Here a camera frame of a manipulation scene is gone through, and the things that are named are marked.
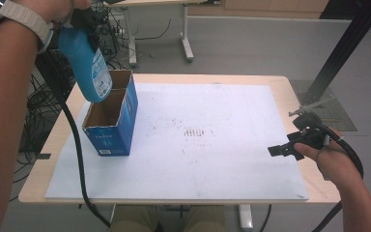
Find right gripper black sleeved cable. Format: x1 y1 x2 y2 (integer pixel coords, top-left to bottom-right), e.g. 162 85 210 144
312 124 365 232

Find white table mat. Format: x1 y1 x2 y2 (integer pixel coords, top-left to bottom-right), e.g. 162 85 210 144
43 81 309 201

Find beige strap wristwatch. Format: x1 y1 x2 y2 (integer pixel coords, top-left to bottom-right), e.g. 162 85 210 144
0 0 55 54

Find person's right hand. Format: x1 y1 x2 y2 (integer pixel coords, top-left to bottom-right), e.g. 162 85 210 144
293 128 362 182

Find person's left hand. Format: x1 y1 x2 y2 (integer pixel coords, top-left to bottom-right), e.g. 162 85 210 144
14 0 92 24

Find grey metal clamp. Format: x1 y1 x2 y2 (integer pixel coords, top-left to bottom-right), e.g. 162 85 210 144
288 96 336 118

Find blue plastic bottle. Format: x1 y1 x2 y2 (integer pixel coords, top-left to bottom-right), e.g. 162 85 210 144
57 26 113 103

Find gripper black sleeved cable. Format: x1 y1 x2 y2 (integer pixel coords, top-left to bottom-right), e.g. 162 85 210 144
312 124 365 232
34 47 111 228

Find wooden cabinets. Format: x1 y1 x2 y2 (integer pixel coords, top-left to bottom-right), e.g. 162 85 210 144
187 0 330 19

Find white background desk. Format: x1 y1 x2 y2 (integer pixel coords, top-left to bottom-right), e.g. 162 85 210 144
103 0 222 65

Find thin black floor cable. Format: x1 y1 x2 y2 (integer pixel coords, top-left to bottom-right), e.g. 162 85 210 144
258 204 272 232

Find black metal stand beam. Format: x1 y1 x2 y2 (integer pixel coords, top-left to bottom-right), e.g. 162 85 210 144
301 0 371 106

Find tangle of black cables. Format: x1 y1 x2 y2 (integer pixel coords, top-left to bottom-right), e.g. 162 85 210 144
12 47 75 202

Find left gripper black sleeved cable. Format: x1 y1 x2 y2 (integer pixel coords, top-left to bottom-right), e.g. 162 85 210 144
34 47 111 228

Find person's olive trousers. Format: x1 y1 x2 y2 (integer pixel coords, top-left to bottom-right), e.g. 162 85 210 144
108 204 227 232

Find white table leg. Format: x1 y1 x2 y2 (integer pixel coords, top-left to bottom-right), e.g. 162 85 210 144
237 204 255 230

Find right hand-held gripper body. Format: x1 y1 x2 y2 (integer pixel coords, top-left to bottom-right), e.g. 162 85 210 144
286 110 332 152

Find blue cardboard box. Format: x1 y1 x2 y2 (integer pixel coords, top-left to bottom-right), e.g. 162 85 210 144
81 69 140 158

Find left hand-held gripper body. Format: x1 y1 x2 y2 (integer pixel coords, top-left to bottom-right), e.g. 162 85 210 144
49 6 100 49

